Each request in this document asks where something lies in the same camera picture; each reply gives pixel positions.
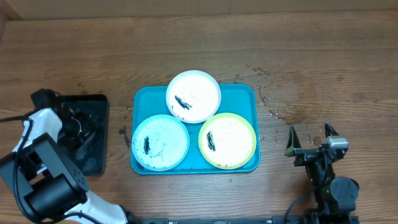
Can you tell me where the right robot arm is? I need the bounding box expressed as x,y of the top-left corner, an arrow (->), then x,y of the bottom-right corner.
282,123 -> 359,223

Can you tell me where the black plastic water tray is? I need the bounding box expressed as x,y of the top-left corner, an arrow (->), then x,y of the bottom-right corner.
58,94 -> 109,176

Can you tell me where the teal plastic serving tray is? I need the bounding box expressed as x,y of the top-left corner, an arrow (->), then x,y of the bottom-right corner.
131,84 -> 261,175

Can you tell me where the yellow-green plate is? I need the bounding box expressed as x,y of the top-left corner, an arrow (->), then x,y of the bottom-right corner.
198,113 -> 257,170

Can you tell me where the light blue plate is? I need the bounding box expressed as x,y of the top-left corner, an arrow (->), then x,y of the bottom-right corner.
131,114 -> 190,172

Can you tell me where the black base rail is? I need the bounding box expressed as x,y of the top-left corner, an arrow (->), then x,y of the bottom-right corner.
141,215 -> 360,224

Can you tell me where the white plate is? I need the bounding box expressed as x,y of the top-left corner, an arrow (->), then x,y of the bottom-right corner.
165,70 -> 221,123

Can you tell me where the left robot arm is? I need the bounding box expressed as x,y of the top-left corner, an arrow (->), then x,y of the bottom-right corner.
1,88 -> 140,224

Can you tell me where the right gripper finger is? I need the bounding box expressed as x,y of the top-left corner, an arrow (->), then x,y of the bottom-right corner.
284,125 -> 302,157
325,122 -> 339,138

